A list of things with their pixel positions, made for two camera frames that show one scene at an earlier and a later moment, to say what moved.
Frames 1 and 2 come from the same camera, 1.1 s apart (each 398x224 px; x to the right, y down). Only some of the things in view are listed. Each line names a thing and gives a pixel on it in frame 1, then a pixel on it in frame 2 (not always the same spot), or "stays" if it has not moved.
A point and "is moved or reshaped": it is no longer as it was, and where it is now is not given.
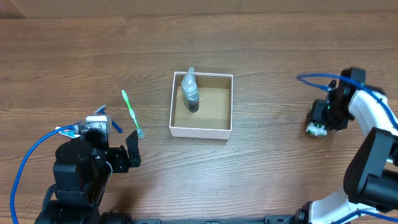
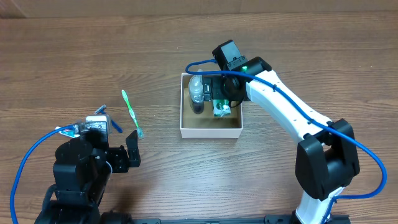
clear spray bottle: [190, 91] is moved or reshaped
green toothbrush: [140, 132] stays
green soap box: [316, 130] is moved or reshaped
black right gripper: [319, 115] to [208, 89]
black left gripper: [121, 158] stays
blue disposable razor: [101, 111] stays
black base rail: [281, 219] stays
